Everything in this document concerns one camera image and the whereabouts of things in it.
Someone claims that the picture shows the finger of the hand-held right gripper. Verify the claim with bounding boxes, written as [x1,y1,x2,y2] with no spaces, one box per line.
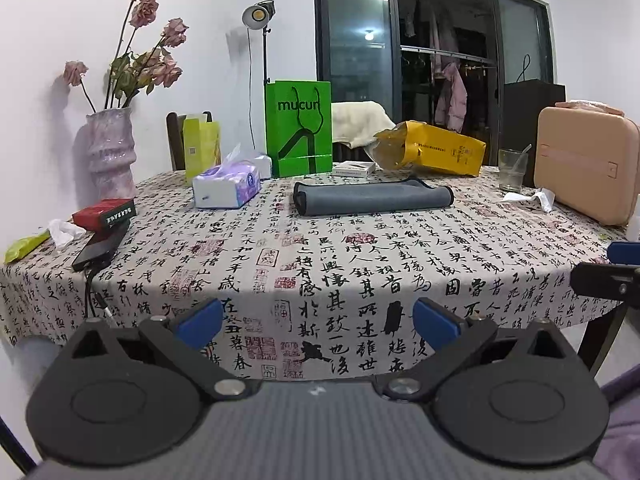
[571,241,640,297]

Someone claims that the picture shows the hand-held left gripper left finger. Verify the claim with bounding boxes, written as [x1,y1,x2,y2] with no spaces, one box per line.
[71,297,262,404]

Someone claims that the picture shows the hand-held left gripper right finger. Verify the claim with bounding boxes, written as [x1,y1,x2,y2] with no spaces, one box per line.
[372,297,572,403]

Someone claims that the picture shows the grey towel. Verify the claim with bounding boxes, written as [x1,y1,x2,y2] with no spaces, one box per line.
[292,178,454,217]

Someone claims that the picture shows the crumpled white tissue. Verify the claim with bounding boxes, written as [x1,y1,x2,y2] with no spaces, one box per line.
[48,219,88,255]
[498,187,555,213]

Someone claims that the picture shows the pink hard case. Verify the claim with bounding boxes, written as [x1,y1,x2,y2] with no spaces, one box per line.
[533,105,640,226]

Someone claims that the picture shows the black smartphone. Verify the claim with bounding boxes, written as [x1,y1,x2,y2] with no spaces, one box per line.
[71,220,132,272]

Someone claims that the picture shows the calligraphy print tablecloth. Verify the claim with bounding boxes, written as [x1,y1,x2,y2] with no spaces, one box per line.
[0,165,640,382]

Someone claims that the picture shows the white tissue pack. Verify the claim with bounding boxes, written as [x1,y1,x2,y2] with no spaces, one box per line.
[192,145,262,210]

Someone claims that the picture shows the red box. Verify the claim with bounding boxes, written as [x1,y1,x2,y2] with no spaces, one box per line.
[72,198,137,230]

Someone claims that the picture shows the drinking glass with spoon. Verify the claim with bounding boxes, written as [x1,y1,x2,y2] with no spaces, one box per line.
[498,144,533,193]

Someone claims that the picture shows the white carton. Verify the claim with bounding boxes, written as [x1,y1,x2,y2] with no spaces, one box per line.
[248,154,273,181]

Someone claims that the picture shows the yellow paper bag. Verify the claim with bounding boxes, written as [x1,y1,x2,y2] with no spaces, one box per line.
[369,120,487,178]

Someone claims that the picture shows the yellow-green small box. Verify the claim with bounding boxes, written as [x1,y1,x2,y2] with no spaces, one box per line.
[182,114,222,187]

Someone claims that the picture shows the small white box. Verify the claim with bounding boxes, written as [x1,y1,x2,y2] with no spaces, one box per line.
[332,161,377,177]

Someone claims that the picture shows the black speaker box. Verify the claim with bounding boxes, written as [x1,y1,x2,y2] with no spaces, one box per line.
[502,79,567,167]

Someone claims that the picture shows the pink ceramic vase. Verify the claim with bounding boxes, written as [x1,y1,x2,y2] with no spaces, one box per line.
[85,107,138,204]

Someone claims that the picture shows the green snack wrapper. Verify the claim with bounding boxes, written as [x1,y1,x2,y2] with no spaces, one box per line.
[4,229,52,265]

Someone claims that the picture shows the cream cloth on chair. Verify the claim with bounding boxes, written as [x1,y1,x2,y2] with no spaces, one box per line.
[331,101,397,150]

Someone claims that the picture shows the green paper shopping bag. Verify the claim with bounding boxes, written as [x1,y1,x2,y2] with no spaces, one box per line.
[265,80,333,178]

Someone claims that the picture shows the hanging pink jacket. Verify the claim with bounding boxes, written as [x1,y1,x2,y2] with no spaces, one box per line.
[433,62,468,133]

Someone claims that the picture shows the dried pink roses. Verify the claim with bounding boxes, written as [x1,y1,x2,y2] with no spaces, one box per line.
[63,0,190,113]

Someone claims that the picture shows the studio light on stand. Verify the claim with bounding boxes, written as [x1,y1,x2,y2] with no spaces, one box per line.
[242,0,276,153]

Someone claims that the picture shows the black cable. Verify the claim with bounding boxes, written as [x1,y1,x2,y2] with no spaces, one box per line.
[84,259,120,328]

